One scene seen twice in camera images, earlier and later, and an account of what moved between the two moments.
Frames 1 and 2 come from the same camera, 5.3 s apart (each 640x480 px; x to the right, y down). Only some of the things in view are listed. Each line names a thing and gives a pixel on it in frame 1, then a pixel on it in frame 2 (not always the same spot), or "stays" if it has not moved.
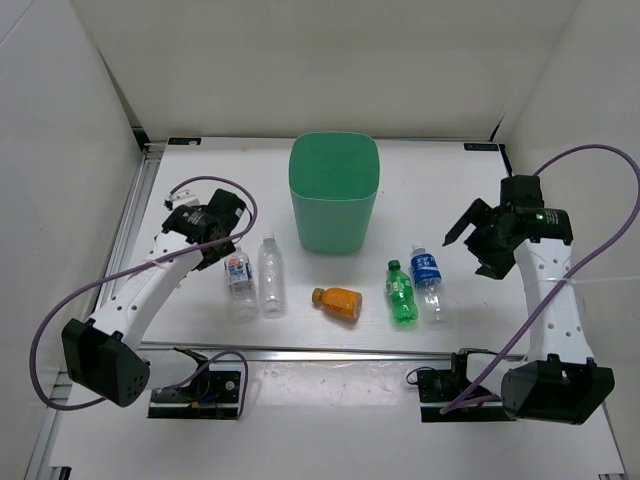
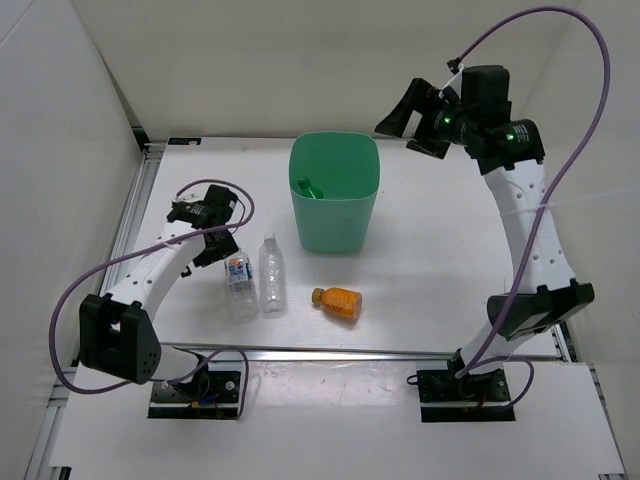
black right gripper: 479,214 -> 417,94
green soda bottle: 399,288 -> 305,184
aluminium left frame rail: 131,226 stays
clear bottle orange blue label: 243,301 stays
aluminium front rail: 334,352 stays
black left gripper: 202,264 stays
